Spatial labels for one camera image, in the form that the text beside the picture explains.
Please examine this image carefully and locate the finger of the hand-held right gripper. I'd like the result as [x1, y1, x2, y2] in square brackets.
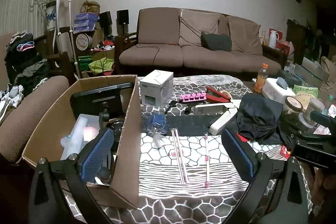
[310, 110, 336, 128]
[280, 118, 315, 143]

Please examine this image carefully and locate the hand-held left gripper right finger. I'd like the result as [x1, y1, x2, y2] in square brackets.
[221, 128, 309, 224]

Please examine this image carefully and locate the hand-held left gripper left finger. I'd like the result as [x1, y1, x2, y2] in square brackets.
[28, 127, 116, 224]

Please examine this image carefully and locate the clear plastic stick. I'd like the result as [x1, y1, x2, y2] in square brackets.
[172, 129, 185, 186]
[175, 129, 190, 187]
[203, 135, 211, 188]

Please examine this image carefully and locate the brown cardboard box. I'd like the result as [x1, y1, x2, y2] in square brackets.
[22, 74, 141, 210]

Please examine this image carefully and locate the red stapler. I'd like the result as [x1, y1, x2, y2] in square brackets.
[206, 86, 233, 104]

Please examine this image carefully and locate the blue item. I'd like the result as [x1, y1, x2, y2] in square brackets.
[143, 112, 168, 149]

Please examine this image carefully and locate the pink tray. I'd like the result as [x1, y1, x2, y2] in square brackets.
[179, 91, 208, 103]

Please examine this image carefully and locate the clear plastic container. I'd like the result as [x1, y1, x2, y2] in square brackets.
[60, 114, 100, 160]

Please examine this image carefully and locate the person's right hand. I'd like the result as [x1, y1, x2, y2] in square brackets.
[312, 167, 336, 203]

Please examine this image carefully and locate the clear glass jar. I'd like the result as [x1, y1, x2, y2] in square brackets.
[299, 97, 326, 130]

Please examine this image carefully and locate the jar with tan lid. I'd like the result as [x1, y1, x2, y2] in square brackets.
[282, 96, 304, 116]

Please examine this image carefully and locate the green snack bag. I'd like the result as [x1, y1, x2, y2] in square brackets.
[293, 85, 320, 105]

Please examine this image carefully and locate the long white bar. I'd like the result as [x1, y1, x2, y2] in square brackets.
[209, 109, 238, 135]

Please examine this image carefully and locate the black cloth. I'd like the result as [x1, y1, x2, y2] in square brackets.
[236, 93, 287, 146]

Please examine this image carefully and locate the brown paper bag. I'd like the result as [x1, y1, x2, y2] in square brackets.
[320, 56, 336, 94]

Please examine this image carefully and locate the black tablet on stand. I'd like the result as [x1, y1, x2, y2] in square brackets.
[70, 82, 134, 130]

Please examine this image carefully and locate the white power strip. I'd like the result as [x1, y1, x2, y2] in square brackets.
[194, 104, 231, 116]

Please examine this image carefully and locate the orange soda bottle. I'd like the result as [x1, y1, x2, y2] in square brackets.
[253, 63, 269, 94]

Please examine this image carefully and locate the brown armchair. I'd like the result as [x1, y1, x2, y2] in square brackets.
[0, 34, 70, 165]

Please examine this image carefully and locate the green clothes pile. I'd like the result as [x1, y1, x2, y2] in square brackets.
[89, 59, 115, 75]

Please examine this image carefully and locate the small white carton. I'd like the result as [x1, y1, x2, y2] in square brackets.
[139, 70, 174, 107]

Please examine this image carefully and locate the white thermos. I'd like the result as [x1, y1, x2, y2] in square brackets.
[268, 30, 279, 49]

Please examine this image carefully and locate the brown sofa cushion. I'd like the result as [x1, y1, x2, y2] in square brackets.
[226, 15, 263, 55]
[179, 9, 221, 47]

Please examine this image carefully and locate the round biscuit tin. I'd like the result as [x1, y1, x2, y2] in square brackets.
[76, 33, 92, 51]

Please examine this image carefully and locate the dark grey pillow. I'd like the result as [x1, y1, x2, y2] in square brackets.
[201, 32, 233, 52]

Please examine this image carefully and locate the pile of clothes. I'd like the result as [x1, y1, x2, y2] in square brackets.
[0, 32, 51, 114]

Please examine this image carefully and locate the brown sofa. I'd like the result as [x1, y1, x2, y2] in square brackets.
[115, 7, 282, 75]

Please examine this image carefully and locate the stack of blue boxes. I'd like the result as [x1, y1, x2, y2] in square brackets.
[73, 12, 99, 33]

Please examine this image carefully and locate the black speaker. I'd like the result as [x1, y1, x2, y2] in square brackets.
[99, 11, 113, 28]
[117, 9, 130, 26]

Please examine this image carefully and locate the white pole stand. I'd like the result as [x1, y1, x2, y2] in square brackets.
[53, 0, 81, 79]

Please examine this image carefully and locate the potted plant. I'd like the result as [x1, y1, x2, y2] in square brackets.
[29, 0, 60, 30]

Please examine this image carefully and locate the gold gift bag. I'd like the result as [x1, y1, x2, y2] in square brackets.
[81, 0, 101, 14]

